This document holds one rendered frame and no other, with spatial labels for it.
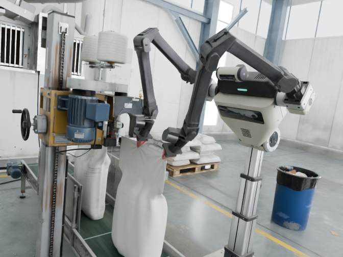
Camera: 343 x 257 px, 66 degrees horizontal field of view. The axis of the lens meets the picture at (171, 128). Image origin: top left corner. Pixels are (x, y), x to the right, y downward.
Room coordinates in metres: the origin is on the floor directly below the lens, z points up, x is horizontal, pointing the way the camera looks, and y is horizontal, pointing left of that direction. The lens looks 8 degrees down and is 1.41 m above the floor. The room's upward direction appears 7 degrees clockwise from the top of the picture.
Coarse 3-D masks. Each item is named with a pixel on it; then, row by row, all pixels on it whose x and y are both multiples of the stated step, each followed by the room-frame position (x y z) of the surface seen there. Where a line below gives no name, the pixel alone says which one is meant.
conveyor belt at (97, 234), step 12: (36, 168) 2.85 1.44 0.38; (108, 204) 2.17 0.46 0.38; (84, 216) 1.92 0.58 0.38; (108, 216) 1.97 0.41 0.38; (84, 228) 1.75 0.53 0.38; (96, 228) 1.77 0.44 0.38; (108, 228) 1.79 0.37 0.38; (84, 240) 1.61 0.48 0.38; (96, 240) 1.63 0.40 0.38; (108, 240) 1.65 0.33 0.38; (96, 252) 1.50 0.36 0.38; (108, 252) 1.52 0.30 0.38
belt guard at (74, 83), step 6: (72, 78) 1.34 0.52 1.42; (66, 84) 1.38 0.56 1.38; (72, 84) 1.34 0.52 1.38; (78, 84) 1.34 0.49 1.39; (84, 84) 1.34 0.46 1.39; (90, 84) 1.35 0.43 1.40; (96, 84) 1.38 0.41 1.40; (102, 84) 1.43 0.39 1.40; (108, 84) 1.50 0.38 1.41; (114, 84) 1.58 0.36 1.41; (120, 84) 1.67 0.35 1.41; (96, 90) 1.38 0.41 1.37; (102, 90) 1.44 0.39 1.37; (108, 90) 1.51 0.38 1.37; (114, 90) 1.59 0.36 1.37; (120, 90) 1.68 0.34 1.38; (126, 90) 1.77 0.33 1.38
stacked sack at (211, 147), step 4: (204, 144) 4.85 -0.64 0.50; (208, 144) 4.92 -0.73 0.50; (212, 144) 4.96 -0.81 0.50; (216, 144) 5.03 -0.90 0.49; (192, 148) 4.80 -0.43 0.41; (196, 148) 4.73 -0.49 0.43; (200, 148) 4.68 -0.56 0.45; (204, 148) 4.71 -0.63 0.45; (208, 148) 4.79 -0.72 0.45; (212, 148) 4.87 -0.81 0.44; (216, 148) 4.95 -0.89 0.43; (220, 148) 5.05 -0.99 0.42
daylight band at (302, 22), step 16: (176, 0) 7.07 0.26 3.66; (240, 0) 8.67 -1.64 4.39; (256, 0) 9.19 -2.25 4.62; (336, 0) 8.51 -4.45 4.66; (256, 16) 9.27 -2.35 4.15; (304, 16) 9.19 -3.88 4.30; (320, 16) 8.80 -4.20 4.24; (336, 16) 8.44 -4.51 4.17; (288, 32) 9.54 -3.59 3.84; (304, 32) 9.12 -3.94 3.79; (320, 32) 8.74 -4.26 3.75; (336, 32) 8.37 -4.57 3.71
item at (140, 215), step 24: (120, 144) 1.72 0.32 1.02; (144, 144) 1.53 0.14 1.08; (120, 168) 1.69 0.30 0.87; (144, 168) 1.50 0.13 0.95; (120, 192) 1.56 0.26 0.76; (144, 192) 1.41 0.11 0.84; (120, 216) 1.52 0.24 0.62; (144, 216) 1.37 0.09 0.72; (120, 240) 1.50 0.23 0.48; (144, 240) 1.36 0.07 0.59
